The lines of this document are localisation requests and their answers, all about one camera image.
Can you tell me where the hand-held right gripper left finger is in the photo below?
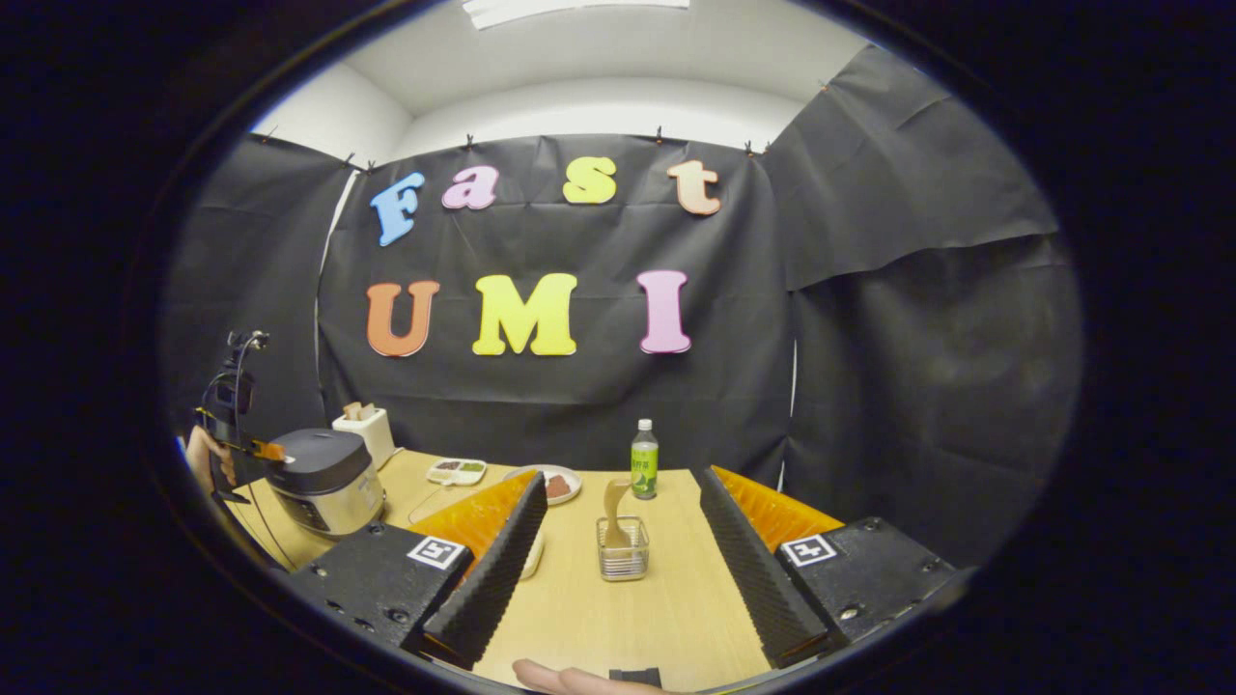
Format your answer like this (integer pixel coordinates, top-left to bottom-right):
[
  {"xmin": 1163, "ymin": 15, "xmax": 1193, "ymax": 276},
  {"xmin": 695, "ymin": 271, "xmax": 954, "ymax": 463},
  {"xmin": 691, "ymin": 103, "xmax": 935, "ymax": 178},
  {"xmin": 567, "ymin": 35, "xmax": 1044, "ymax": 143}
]
[{"xmin": 288, "ymin": 470, "xmax": 548, "ymax": 670}]

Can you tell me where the large ceiling light panel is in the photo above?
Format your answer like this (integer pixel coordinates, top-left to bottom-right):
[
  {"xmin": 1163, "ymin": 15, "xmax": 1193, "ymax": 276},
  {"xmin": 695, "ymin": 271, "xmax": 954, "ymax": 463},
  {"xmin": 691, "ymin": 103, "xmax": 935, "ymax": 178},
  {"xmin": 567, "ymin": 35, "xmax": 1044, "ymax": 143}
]
[{"xmin": 462, "ymin": 0, "xmax": 691, "ymax": 30}]

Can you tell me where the wooden spoon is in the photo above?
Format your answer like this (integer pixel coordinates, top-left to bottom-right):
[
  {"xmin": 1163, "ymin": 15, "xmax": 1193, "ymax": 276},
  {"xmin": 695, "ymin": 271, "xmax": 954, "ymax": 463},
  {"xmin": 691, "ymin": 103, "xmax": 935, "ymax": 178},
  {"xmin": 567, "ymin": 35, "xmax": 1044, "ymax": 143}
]
[{"xmin": 603, "ymin": 478, "xmax": 632, "ymax": 549}]

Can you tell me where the white divided condiment dish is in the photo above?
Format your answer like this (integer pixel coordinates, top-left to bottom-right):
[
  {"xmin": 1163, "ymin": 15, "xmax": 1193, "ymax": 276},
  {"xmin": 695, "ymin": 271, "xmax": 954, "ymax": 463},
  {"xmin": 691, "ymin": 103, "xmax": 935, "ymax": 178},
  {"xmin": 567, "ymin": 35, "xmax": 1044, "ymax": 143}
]
[{"xmin": 427, "ymin": 458, "xmax": 488, "ymax": 487}]

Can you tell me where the glass bowl of rice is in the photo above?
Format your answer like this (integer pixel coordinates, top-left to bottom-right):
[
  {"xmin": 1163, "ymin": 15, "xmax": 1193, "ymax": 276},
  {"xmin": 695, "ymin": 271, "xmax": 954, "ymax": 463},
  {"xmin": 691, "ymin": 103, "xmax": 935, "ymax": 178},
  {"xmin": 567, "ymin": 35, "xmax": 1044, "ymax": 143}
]
[{"xmin": 407, "ymin": 481, "xmax": 548, "ymax": 582}]

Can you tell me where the white round plate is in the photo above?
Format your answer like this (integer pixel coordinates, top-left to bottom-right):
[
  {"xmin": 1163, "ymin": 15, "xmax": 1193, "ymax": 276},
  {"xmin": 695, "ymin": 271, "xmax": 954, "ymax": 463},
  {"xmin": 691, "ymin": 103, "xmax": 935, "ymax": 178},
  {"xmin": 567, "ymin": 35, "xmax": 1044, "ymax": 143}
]
[{"xmin": 502, "ymin": 464, "xmax": 583, "ymax": 507}]

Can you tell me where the metal wire chopstick holder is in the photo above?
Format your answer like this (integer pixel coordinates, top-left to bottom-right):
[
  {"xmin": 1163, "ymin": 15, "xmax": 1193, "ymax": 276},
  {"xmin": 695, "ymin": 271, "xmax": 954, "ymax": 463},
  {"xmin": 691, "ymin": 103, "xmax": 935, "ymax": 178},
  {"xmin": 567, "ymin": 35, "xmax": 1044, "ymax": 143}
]
[{"xmin": 596, "ymin": 515, "xmax": 651, "ymax": 582}]

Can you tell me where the dark grey rice cooker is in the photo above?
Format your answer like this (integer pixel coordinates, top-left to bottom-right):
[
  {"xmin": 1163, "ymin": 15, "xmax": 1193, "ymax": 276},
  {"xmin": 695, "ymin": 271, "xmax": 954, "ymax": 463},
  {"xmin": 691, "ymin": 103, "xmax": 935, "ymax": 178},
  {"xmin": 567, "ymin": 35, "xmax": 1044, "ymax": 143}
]
[{"xmin": 266, "ymin": 429, "xmax": 387, "ymax": 538}]

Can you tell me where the white toaster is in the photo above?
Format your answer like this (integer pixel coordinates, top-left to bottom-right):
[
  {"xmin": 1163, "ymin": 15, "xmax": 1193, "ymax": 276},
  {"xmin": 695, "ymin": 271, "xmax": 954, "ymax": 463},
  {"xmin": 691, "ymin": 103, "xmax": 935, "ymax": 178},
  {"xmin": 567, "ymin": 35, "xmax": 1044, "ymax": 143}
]
[{"xmin": 332, "ymin": 403, "xmax": 397, "ymax": 471}]

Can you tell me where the green drink bottle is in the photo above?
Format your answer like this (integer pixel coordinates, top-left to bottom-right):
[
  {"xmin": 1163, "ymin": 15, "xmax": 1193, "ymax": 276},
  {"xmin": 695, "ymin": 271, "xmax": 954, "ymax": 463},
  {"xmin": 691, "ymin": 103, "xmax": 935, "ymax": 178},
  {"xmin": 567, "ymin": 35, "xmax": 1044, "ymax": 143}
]
[{"xmin": 631, "ymin": 418, "xmax": 660, "ymax": 501}]

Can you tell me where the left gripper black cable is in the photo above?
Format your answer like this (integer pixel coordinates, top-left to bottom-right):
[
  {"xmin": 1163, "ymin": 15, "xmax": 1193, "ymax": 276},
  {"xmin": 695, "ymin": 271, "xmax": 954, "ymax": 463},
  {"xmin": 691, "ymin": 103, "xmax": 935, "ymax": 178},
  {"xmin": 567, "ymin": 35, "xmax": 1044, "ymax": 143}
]
[{"xmin": 246, "ymin": 481, "xmax": 300, "ymax": 570}]

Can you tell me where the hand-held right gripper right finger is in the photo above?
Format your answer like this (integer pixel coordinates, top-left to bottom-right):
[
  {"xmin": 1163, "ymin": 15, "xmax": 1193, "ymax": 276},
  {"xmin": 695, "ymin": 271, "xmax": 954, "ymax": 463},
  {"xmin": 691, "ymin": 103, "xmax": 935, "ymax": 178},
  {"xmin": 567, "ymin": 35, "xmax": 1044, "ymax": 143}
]
[{"xmin": 697, "ymin": 465, "xmax": 967, "ymax": 669}]

